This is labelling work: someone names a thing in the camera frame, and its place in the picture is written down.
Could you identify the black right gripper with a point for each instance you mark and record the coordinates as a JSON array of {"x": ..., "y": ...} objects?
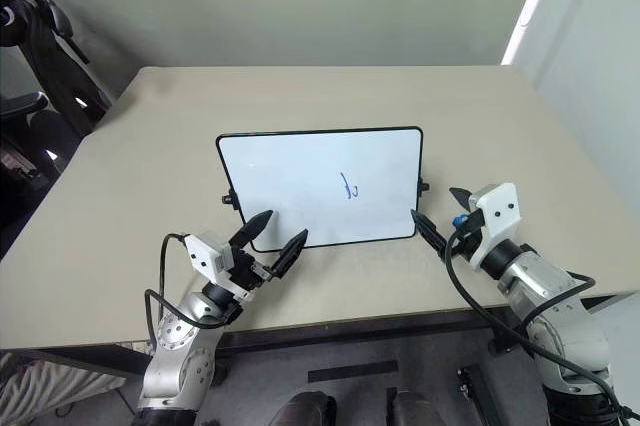
[{"x": 471, "y": 238}]

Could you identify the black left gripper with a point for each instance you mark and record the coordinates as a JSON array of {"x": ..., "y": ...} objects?
[{"x": 245, "y": 268}]

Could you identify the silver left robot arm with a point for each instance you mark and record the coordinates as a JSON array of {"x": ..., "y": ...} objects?
[{"x": 175, "y": 361}]

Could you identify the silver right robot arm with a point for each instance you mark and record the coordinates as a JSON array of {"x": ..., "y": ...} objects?
[{"x": 555, "y": 306}]

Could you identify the black floor strip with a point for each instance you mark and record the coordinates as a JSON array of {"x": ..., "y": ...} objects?
[{"x": 352, "y": 371}]

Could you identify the dark rounded shape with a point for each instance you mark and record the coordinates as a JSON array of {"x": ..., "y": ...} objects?
[{"x": 305, "y": 410}]

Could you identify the striped grey cloth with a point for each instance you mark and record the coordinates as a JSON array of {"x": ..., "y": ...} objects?
[{"x": 45, "y": 386}]

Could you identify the black office chair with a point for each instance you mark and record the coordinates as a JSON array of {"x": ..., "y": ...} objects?
[{"x": 22, "y": 136}]

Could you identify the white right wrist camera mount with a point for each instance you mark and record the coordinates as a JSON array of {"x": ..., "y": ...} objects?
[{"x": 497, "y": 218}]

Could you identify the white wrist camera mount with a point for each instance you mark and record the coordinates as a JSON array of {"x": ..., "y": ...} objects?
[
  {"x": 497, "y": 218},
  {"x": 205, "y": 251}
]

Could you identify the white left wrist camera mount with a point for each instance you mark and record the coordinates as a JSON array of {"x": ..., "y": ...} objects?
[{"x": 205, "y": 251}]

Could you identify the white board with black frame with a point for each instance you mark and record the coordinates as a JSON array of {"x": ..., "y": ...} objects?
[{"x": 310, "y": 181}]

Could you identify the black table frame bar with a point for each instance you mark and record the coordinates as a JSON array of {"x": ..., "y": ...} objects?
[{"x": 375, "y": 328}]

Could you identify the black floor bracket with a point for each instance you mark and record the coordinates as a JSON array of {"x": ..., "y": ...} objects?
[{"x": 475, "y": 391}]

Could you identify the white window frame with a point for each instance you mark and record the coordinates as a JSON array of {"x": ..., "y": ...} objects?
[{"x": 530, "y": 6}]

